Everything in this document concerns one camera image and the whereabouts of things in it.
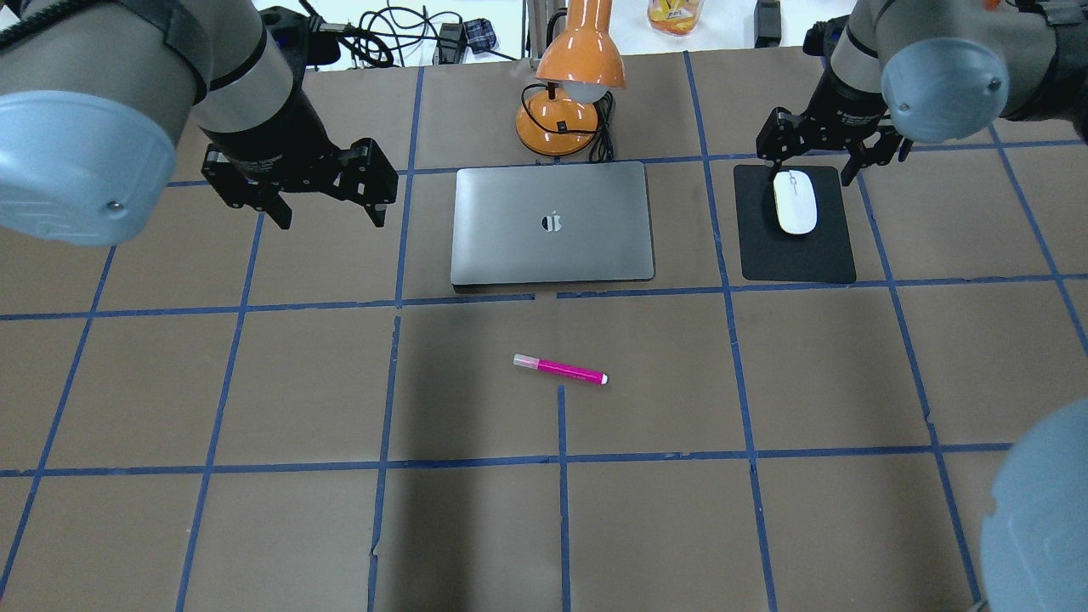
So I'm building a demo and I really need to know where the black mousepad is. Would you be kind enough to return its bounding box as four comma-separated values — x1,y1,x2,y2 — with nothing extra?
732,164,858,284

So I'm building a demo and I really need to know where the pink highlighter pen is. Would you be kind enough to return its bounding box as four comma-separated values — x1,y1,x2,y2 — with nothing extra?
514,354,609,385

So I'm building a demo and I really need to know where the white computer mouse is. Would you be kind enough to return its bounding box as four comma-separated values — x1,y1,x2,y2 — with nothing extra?
772,169,819,235

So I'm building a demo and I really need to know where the black lamp cord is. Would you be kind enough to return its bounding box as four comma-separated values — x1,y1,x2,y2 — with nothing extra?
520,81,617,164

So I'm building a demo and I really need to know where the orange desk lamp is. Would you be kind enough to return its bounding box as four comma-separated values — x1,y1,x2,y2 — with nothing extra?
514,1,626,163

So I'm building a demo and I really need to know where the black laptop power adapter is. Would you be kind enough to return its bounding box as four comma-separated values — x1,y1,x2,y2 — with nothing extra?
753,0,784,48

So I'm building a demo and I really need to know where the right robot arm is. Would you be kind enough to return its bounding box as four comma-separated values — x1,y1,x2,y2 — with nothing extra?
756,1,1087,611

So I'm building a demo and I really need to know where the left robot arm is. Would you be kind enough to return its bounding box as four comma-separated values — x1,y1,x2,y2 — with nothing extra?
1,1,398,247

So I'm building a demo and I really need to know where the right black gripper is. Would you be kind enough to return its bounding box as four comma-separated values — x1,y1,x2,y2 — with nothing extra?
755,72,914,189

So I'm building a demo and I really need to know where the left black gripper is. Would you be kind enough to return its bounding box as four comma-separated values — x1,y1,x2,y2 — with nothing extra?
201,110,398,231

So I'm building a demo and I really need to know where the silver laptop notebook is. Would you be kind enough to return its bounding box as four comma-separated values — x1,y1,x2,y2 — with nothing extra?
450,161,655,286

